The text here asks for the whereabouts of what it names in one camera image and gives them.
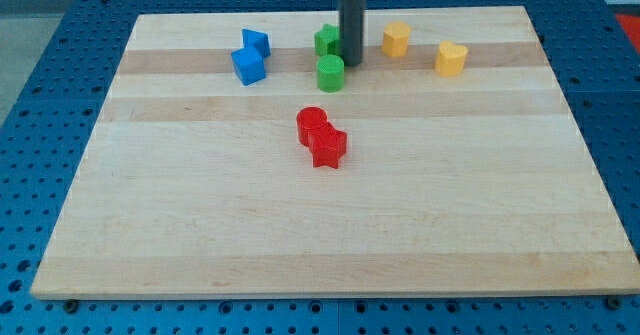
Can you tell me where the green star block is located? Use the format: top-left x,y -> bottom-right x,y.
314,24 -> 341,56

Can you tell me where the red star block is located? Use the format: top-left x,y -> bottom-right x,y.
308,123 -> 347,169

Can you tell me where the blue triangle block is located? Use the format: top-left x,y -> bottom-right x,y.
241,29 -> 271,58

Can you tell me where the red cylinder block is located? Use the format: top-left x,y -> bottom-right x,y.
296,107 -> 328,147

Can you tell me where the wooden board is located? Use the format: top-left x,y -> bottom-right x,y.
31,6 -> 639,300

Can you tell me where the green cylinder block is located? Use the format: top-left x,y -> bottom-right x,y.
316,54 -> 345,93

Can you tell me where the blue cube block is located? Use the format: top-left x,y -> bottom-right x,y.
231,46 -> 266,86

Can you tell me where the yellow hexagon block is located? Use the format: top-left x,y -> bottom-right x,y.
382,21 -> 411,57

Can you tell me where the yellow heart block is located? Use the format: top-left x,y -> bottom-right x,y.
434,40 -> 469,77

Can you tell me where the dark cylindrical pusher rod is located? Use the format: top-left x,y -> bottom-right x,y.
338,0 -> 366,67

